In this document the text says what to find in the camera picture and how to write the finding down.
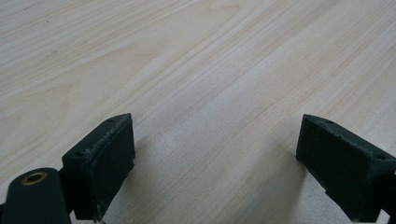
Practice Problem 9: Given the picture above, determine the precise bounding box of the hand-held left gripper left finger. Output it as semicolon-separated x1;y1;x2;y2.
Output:
61;112;136;222

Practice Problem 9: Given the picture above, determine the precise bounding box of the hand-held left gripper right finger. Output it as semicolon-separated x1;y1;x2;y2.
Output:
295;113;396;224

